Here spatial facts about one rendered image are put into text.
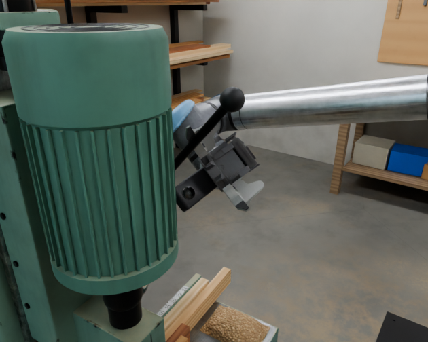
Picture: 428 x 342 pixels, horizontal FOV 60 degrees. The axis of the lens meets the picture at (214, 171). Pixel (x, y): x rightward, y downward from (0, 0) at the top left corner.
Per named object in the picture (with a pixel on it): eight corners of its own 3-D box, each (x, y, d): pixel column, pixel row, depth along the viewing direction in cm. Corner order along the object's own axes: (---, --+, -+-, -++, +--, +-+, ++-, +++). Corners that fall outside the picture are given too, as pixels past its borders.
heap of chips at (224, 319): (253, 357, 73) (253, 347, 72) (199, 330, 79) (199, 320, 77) (270, 327, 79) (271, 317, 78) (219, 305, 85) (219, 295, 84)
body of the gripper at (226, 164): (234, 129, 63) (231, 138, 75) (193, 159, 63) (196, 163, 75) (261, 165, 63) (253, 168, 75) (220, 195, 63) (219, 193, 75)
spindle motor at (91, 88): (119, 319, 43) (79, 35, 30) (25, 268, 52) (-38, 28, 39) (201, 243, 57) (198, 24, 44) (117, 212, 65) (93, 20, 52)
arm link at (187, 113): (180, 113, 95) (210, 152, 95) (151, 126, 86) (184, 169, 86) (202, 90, 89) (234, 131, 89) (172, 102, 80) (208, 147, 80)
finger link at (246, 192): (272, 189, 55) (246, 162, 63) (240, 213, 55) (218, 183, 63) (280, 203, 57) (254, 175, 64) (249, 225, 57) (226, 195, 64)
